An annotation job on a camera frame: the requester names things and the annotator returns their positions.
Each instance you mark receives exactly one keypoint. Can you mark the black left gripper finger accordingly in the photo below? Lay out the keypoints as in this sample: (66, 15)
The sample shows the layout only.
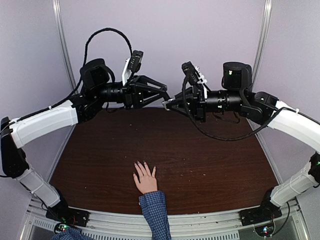
(149, 82)
(148, 97)

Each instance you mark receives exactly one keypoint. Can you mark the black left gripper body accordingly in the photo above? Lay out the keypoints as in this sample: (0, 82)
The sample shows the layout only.
(128, 91)

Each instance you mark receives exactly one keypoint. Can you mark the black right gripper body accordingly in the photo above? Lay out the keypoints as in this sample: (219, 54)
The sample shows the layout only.
(200, 109)

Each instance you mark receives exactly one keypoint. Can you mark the clear nail polish bottle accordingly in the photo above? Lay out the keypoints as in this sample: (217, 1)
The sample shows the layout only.
(166, 103)

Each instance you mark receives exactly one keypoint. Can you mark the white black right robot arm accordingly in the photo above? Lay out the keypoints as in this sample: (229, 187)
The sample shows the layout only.
(265, 110)

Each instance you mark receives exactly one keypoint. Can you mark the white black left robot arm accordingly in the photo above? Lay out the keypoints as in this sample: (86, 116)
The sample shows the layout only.
(99, 88)

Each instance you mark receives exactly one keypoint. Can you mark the mannequin hand with painted nails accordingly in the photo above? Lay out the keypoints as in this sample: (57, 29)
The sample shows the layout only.
(145, 179)

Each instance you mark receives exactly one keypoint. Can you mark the blue checkered shirt sleeve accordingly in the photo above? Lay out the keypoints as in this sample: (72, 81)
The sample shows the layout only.
(154, 210)

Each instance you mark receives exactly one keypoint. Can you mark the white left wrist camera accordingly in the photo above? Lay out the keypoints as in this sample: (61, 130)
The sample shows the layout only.
(132, 66)

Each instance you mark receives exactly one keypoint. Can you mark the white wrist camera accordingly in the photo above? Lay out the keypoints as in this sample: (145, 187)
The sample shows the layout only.
(132, 66)
(195, 78)

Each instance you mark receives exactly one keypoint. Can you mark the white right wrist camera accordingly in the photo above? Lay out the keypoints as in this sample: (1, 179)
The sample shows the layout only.
(195, 78)

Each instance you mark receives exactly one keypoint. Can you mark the left aluminium frame post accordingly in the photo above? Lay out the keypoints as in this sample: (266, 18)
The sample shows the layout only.
(64, 47)

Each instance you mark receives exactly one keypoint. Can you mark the aluminium frame post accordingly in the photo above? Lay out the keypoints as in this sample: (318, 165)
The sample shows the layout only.
(264, 30)
(64, 47)

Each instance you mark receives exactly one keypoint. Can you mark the right aluminium frame post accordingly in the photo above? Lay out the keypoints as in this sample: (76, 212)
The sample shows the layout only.
(264, 30)

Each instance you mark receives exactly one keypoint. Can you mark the slotted aluminium base rail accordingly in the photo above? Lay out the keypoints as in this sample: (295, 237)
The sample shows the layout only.
(224, 225)

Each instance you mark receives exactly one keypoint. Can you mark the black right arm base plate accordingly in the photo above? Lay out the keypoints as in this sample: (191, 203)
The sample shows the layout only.
(256, 215)

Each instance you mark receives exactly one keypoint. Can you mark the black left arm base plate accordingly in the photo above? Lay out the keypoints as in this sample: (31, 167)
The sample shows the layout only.
(74, 217)

